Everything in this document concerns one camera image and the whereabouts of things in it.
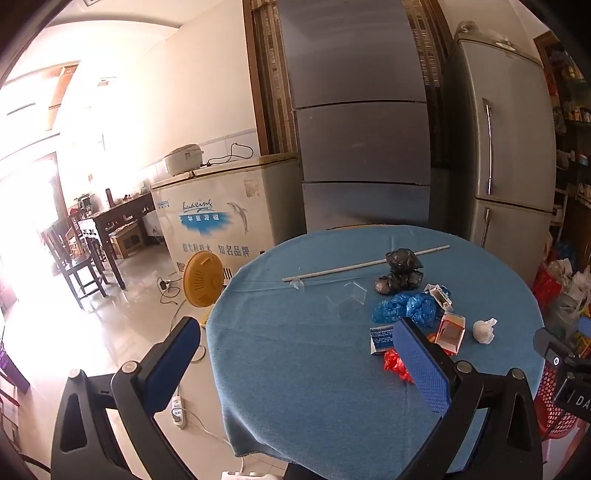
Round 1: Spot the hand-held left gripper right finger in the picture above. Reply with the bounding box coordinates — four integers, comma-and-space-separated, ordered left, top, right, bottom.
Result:
392, 316, 543, 480

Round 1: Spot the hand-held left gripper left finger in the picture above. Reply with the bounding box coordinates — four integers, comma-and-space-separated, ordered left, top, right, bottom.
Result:
51, 316, 218, 480

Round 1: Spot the red plastic bag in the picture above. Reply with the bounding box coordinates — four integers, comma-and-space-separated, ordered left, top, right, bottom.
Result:
383, 348, 414, 384

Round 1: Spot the red plastic basket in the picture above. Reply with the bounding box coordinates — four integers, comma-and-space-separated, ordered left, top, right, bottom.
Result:
536, 360, 583, 439

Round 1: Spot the red white small box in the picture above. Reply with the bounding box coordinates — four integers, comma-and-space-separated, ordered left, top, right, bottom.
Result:
434, 311, 467, 355

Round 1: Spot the blue white carton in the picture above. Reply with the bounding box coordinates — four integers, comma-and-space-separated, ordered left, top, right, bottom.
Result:
369, 324, 407, 356

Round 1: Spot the blue plastic bag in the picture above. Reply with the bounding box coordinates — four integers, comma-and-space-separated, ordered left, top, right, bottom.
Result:
372, 292, 439, 329

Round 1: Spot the white blue striped box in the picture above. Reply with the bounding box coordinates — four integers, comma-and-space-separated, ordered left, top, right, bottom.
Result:
424, 284, 454, 310

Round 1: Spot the white tissue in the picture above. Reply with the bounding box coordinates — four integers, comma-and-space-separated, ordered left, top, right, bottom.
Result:
472, 318, 498, 344

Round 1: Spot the dark plastic bag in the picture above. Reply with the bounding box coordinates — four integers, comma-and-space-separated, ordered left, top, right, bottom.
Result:
376, 270, 424, 295

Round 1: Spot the clear plastic container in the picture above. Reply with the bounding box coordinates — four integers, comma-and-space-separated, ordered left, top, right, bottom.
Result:
325, 281, 368, 319

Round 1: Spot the black plastic bag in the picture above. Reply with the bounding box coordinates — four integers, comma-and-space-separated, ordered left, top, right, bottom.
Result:
385, 248, 424, 275

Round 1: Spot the pile of plastic bags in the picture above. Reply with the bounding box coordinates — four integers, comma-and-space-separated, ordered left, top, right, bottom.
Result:
531, 240, 591, 337

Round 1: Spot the yellow floor fan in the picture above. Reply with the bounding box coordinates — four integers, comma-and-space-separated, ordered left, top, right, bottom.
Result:
182, 250, 227, 328

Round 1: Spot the long white stick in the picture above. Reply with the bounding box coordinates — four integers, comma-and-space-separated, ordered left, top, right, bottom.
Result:
283, 244, 451, 282

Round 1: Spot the wooden stool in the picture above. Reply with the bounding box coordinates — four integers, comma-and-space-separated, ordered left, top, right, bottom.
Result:
110, 226, 146, 259

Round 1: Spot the white chest freezer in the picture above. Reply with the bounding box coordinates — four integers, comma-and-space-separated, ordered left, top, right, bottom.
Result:
150, 152, 305, 273

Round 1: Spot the dark wooden table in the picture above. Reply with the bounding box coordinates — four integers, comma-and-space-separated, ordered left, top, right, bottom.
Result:
76, 191, 155, 289

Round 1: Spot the purple object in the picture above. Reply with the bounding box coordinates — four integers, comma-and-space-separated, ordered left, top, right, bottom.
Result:
0, 344, 28, 393

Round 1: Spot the silver two-door refrigerator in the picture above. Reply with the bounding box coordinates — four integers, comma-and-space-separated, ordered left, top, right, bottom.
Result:
443, 25, 557, 287

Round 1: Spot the brown shelf cabinet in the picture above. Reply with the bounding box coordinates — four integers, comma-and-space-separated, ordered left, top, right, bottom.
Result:
536, 30, 591, 259

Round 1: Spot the white rice cooker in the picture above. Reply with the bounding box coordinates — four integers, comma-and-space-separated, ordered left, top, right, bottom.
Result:
163, 144, 207, 176

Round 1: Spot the grey three-door refrigerator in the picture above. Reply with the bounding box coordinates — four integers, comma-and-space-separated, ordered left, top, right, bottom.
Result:
277, 0, 432, 234

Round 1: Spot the rice cooker power cable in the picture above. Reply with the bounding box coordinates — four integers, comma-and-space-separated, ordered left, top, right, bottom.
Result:
205, 143, 254, 167

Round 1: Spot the brown wooden door frame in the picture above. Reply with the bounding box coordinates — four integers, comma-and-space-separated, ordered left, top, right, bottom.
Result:
242, 0, 301, 158

